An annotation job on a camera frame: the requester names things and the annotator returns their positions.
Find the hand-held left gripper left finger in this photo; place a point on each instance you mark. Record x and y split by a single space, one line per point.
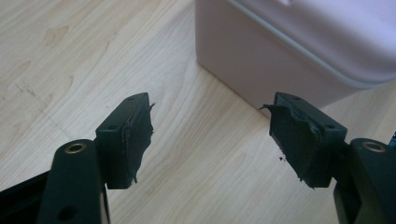
123 146

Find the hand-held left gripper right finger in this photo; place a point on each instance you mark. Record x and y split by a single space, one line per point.
314 146

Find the white plastic storage box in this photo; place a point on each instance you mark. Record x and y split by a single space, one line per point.
280 46

